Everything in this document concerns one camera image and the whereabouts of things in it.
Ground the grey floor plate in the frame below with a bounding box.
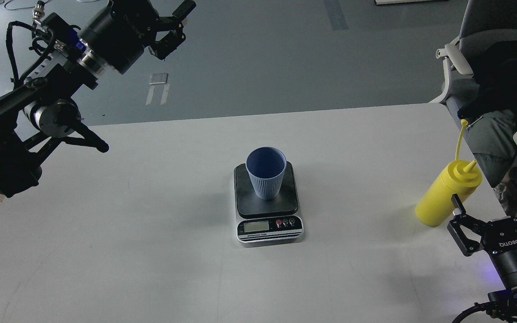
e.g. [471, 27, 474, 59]
[149, 72, 169, 86]

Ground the white office chair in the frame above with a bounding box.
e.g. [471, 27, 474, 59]
[429, 0, 517, 117]

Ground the seated person in grey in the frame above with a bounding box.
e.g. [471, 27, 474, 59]
[457, 41, 517, 187]

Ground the blue ribbed plastic cup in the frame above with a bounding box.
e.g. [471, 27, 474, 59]
[245, 147, 287, 201]

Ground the black digital kitchen scale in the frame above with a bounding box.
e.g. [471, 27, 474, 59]
[234, 163, 304, 246]

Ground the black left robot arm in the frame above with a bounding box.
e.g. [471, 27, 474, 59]
[0, 0, 196, 198]

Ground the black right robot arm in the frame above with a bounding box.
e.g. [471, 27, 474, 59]
[447, 182, 517, 323]

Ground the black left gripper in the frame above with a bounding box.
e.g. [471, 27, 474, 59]
[79, 0, 197, 75]

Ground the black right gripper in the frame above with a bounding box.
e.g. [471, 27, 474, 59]
[447, 180, 517, 288]

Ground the yellow squeeze bottle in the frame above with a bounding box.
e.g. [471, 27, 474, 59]
[415, 119, 482, 227]

